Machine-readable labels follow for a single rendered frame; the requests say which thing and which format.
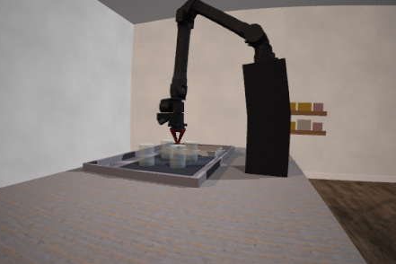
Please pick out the white cylinder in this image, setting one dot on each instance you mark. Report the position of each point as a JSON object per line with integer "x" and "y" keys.
{"x": 165, "y": 148}
{"x": 191, "y": 150}
{"x": 177, "y": 156}
{"x": 146, "y": 154}

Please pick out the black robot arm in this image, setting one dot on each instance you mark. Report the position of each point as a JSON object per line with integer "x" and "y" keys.
{"x": 254, "y": 36}

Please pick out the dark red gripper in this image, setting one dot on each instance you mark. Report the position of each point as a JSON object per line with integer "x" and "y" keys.
{"x": 179, "y": 126}

